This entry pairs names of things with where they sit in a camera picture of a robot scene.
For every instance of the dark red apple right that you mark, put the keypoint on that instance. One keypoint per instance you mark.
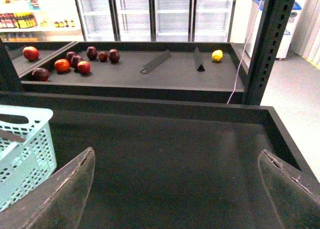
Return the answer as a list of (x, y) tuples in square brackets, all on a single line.
[(114, 56)]

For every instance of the flat black divider strip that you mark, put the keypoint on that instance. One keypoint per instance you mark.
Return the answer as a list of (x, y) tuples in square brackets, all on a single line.
[(154, 63)]

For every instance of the black display tray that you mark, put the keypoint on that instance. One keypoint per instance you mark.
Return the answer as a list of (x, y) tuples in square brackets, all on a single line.
[(169, 164), (175, 79)]

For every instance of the light blue plastic basket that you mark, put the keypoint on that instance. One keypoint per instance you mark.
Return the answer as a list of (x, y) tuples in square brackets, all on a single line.
[(25, 165)]

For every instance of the black triangular divider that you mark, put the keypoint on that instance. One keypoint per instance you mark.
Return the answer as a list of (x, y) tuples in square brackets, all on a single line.
[(199, 66)]

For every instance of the dark apple behind orange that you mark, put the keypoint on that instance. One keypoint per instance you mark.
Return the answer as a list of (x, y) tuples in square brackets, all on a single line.
[(69, 55)]

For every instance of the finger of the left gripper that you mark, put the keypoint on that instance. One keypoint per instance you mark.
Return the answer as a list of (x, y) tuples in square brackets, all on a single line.
[(11, 136)]

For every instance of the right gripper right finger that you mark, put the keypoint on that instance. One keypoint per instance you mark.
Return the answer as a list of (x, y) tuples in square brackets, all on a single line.
[(294, 196)]

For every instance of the yellow lemon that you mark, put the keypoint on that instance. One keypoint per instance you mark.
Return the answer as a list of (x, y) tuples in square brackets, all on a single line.
[(217, 55)]

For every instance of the dark red apple back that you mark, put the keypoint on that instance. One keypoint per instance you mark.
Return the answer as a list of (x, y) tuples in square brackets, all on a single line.
[(91, 53)]

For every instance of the black perforated shelf post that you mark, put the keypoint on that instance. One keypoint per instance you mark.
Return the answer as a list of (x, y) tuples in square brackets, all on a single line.
[(274, 18)]

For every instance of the orange red apple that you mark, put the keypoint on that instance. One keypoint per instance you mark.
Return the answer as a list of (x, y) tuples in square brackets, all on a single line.
[(62, 65)]

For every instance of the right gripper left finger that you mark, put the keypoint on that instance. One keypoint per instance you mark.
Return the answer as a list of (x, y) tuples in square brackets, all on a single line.
[(58, 202)]

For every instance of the lower black display tray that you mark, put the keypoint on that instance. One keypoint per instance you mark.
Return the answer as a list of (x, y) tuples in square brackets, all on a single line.
[(169, 164)]

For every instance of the upper black display tray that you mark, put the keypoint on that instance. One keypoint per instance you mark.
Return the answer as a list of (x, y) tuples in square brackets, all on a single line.
[(175, 79)]

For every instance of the bright red apple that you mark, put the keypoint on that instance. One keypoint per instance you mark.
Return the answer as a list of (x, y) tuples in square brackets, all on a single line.
[(84, 67)]

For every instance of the dark red apple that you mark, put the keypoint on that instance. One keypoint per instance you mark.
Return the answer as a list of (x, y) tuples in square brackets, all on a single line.
[(114, 56), (40, 74), (91, 53)]

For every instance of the dark red apple front left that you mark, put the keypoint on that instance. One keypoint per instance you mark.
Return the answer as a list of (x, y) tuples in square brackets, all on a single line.
[(40, 74)]

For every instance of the small red apple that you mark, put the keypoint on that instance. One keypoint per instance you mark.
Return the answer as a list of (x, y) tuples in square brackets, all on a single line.
[(103, 56)]

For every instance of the glass door refrigerator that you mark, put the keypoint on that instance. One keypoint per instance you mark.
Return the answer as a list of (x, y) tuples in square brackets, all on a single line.
[(156, 20)]

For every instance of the white grocery shelf with bottles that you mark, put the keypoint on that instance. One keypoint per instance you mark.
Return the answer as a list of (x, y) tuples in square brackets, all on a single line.
[(40, 21)]

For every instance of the red apple far left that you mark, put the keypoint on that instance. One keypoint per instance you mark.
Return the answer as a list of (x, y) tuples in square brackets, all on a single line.
[(31, 53)]

